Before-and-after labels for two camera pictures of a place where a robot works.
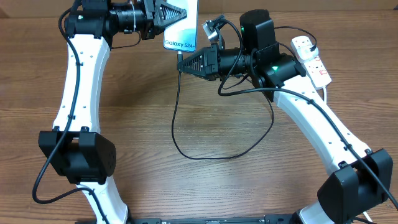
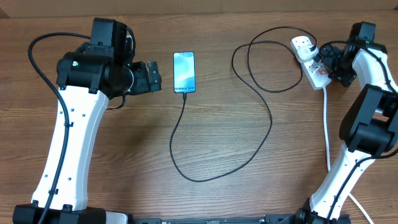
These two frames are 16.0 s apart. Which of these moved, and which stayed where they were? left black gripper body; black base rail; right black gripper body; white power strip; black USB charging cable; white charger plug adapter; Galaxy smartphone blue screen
Moved: right black gripper body; Galaxy smartphone blue screen; left black gripper body; black USB charging cable
Stayed: white charger plug adapter; white power strip; black base rail
